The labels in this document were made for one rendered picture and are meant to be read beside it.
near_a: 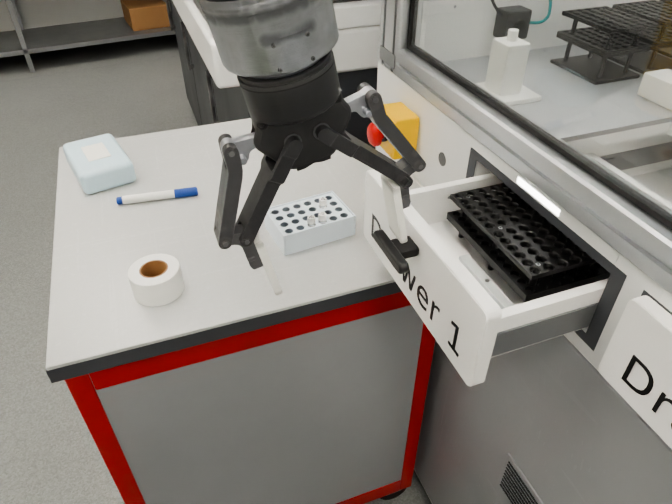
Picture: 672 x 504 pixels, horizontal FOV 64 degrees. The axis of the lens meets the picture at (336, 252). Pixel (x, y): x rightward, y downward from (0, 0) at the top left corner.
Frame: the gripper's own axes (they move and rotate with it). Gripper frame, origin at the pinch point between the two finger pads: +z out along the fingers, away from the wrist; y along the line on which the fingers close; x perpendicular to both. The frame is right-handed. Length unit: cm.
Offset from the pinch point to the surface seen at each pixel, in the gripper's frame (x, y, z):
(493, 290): -1.6, 16.9, 13.8
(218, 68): 83, 1, 10
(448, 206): 14.5, 20.0, 13.2
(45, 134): 259, -85, 79
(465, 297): -7.7, 9.9, 5.1
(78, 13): 415, -60, 63
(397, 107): 37.3, 23.6, 8.8
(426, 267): 0.0, 9.4, 7.3
